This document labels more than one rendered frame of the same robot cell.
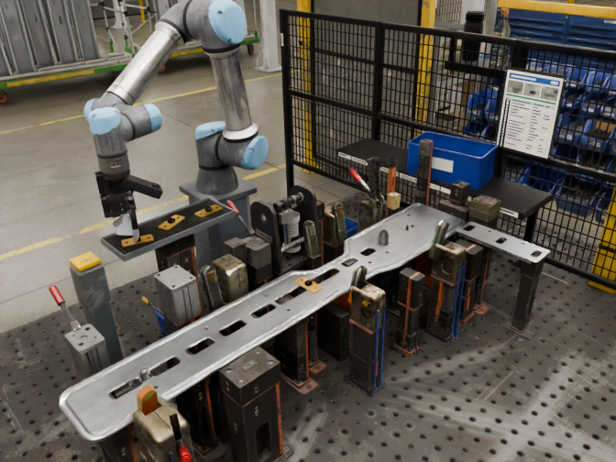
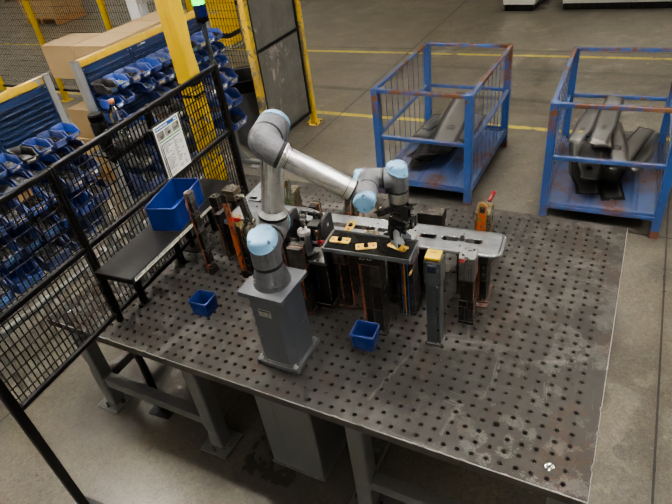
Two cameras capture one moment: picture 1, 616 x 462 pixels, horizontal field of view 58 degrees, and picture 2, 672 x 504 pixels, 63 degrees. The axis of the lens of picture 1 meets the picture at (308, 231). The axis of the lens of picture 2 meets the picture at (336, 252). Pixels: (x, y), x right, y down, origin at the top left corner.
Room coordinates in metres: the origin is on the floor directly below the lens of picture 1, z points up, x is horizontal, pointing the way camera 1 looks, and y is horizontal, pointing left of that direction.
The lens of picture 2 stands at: (2.15, 2.05, 2.44)
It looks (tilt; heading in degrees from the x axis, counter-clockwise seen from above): 36 degrees down; 250
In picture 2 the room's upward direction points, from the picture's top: 9 degrees counter-clockwise
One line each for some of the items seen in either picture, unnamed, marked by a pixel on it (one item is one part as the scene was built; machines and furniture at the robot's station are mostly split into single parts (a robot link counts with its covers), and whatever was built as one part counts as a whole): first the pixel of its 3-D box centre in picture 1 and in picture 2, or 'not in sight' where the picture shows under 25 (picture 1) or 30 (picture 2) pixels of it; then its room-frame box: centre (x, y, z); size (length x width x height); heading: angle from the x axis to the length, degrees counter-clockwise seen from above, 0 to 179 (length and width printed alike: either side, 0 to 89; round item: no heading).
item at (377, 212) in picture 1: (368, 243); (254, 253); (1.77, -0.23, 0.88); 0.07 x 0.06 x 0.35; 43
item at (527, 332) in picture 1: (526, 293); not in sight; (1.48, -0.71, 0.84); 0.11 x 0.06 x 0.29; 43
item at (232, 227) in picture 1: (223, 235); (281, 318); (1.82, 0.32, 0.90); 0.21 x 0.21 x 0.40; 39
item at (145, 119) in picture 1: (134, 120); (368, 180); (1.42, 0.45, 1.47); 0.11 x 0.11 x 0.08; 56
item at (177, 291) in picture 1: (184, 336); (408, 273); (1.23, 0.36, 0.90); 0.13 x 0.10 x 0.41; 43
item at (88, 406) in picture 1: (305, 290); (355, 226); (1.31, 0.01, 1.00); 1.38 x 0.22 x 0.02; 133
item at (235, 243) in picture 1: (239, 296); (355, 272); (1.43, 0.22, 0.90); 0.05 x 0.05 x 0.40; 43
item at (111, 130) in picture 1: (108, 132); (396, 177); (1.33, 0.49, 1.48); 0.09 x 0.08 x 0.11; 146
